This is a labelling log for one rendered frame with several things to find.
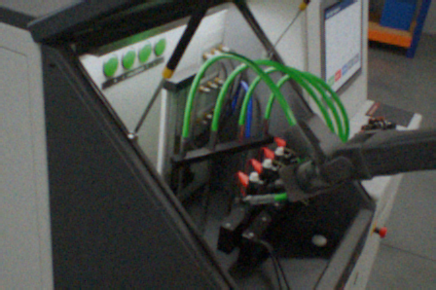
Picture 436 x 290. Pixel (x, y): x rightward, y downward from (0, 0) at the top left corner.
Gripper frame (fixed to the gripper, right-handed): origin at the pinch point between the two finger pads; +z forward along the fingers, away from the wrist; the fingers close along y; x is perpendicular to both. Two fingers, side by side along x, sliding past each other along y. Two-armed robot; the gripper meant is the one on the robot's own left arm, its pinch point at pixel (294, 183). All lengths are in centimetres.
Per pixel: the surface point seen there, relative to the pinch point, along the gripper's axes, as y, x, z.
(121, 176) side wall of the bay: 32.8, -10.6, -2.6
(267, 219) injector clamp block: -1.2, 6.1, 30.6
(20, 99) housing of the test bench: 47, -31, 4
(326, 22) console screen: -40, -44, 38
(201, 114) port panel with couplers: 3, -28, 47
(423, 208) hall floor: -149, 34, 199
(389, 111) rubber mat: -77, -18, 82
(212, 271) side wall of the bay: 21.6, 10.9, -3.6
